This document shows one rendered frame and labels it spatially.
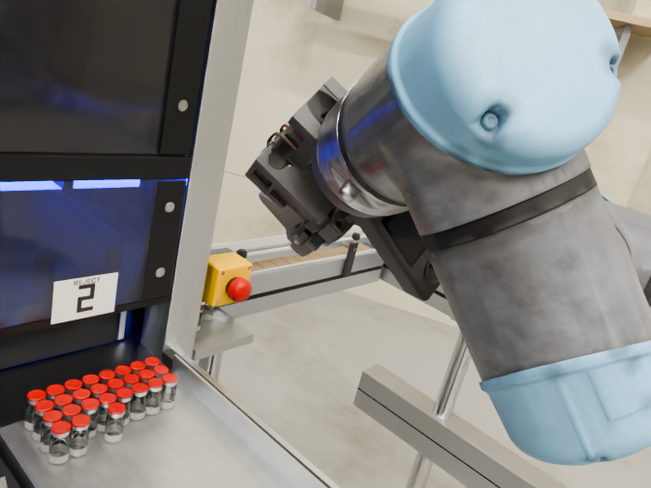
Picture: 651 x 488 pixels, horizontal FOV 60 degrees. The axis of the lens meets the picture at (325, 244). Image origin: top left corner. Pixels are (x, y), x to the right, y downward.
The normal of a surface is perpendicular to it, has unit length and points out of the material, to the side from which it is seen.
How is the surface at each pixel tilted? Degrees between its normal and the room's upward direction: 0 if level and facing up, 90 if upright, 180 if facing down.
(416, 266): 84
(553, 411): 98
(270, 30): 90
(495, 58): 63
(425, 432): 90
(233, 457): 0
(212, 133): 90
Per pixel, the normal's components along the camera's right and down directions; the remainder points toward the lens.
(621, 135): -0.24, 0.27
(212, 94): 0.72, 0.38
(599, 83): 0.28, -0.08
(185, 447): 0.22, -0.92
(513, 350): -0.63, 0.30
